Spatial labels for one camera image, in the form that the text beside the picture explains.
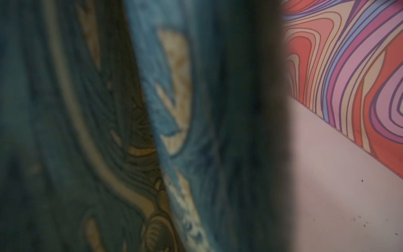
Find beige bag blue handles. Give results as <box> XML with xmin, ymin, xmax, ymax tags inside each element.
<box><xmin>1</xmin><ymin>1</ymin><xmax>295</xmax><ymax>252</ymax></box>

